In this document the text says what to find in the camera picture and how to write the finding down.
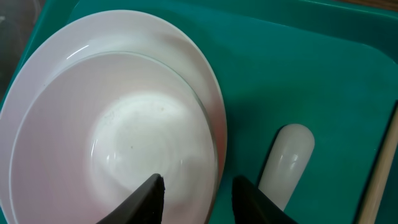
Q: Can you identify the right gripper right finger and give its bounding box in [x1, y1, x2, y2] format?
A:
[232, 175, 297, 224]

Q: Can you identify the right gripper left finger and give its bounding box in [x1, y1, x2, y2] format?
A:
[98, 174, 165, 224]

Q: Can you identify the small white food bowl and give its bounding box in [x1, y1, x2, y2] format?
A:
[9, 52, 218, 223]

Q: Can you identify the large white plate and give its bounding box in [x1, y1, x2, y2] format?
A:
[1, 10, 227, 223]

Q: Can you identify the white plastic spoon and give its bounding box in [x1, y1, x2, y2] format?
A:
[258, 124, 315, 210]

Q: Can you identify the wooden chopstick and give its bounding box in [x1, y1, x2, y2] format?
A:
[358, 106, 397, 224]

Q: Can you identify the teal plastic serving tray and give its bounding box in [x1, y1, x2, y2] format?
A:
[0, 0, 398, 224]

